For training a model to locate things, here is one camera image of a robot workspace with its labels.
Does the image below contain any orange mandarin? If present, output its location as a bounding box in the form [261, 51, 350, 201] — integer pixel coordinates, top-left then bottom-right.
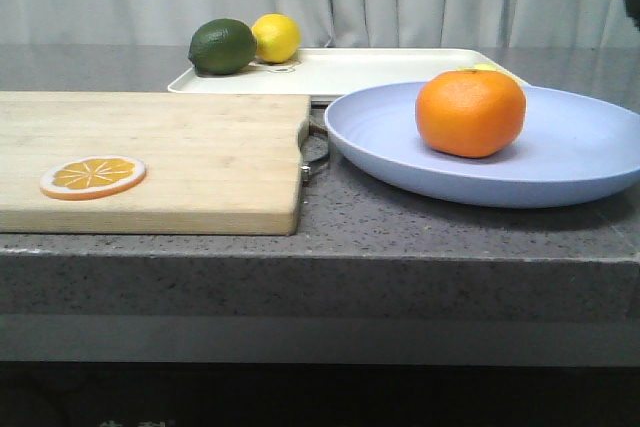
[415, 70, 527, 158]

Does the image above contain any light blue plate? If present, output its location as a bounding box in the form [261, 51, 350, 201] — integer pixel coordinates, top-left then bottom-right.
[325, 82, 639, 208]

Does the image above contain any cream serving tray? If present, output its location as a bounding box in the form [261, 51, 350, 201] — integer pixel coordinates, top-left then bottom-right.
[168, 48, 510, 104]

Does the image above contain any yellow lemon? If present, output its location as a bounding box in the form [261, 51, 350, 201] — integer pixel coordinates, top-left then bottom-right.
[251, 13, 301, 63]

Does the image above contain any green lime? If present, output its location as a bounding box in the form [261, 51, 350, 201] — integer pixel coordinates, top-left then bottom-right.
[188, 18, 257, 75]

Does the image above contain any yellow plastic fork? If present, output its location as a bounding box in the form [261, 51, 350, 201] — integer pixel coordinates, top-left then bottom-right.
[456, 63, 499, 72]

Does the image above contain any orange slice coaster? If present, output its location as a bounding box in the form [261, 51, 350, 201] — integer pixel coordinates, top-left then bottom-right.
[39, 155, 147, 201]

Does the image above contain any wooden cutting board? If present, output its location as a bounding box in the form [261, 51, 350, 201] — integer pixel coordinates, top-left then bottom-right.
[1, 92, 310, 235]

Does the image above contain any metal board handle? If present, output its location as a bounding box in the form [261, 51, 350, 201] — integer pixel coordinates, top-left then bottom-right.
[300, 118, 330, 183]

